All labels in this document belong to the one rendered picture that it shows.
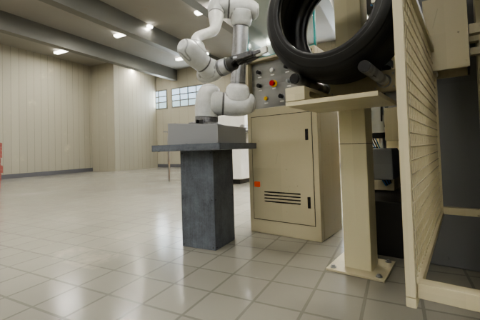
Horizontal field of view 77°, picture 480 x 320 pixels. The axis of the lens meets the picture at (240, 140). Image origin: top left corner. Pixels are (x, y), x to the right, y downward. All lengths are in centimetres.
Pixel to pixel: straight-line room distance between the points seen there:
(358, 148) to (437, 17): 63
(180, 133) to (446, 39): 140
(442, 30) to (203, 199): 147
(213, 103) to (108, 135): 922
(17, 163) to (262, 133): 891
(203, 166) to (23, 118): 899
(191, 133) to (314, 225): 98
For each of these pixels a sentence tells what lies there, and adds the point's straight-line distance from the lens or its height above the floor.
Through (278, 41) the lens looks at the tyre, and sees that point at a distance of 138.
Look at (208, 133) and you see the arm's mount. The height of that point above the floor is 71.
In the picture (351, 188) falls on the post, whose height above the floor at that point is 40.
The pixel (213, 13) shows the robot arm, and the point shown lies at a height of 144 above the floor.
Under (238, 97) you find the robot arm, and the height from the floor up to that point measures 94.
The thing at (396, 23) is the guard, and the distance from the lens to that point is 70.
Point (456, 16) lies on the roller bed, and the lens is 153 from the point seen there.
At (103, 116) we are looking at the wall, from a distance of 1128.
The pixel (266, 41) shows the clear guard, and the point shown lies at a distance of 233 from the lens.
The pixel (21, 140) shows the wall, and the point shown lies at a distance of 1051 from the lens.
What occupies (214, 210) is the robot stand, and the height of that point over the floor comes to 24.
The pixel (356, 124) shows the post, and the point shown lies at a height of 71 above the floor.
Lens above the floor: 61
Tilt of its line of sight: 2 degrees up
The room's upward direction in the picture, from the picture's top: 2 degrees counter-clockwise
